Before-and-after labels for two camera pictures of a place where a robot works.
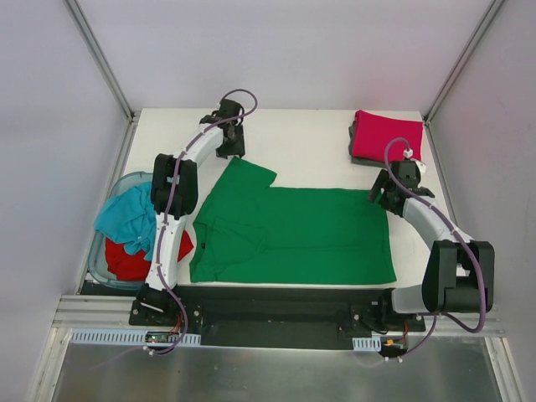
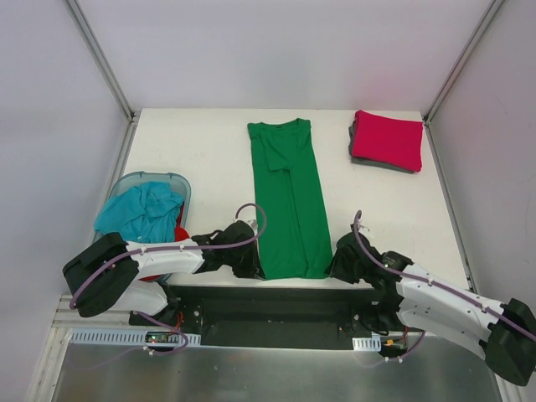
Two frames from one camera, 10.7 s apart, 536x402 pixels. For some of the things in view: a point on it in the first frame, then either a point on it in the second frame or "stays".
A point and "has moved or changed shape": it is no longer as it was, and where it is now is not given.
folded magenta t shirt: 373,131 stays
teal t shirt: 129,218 stays
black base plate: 271,316 stays
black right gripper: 380,191 -> 342,262
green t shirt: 249,232 has moved or changed shape
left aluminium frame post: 94,43 stays
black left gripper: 234,142 -> 249,260
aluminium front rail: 76,311 stays
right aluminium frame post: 487,15 stays
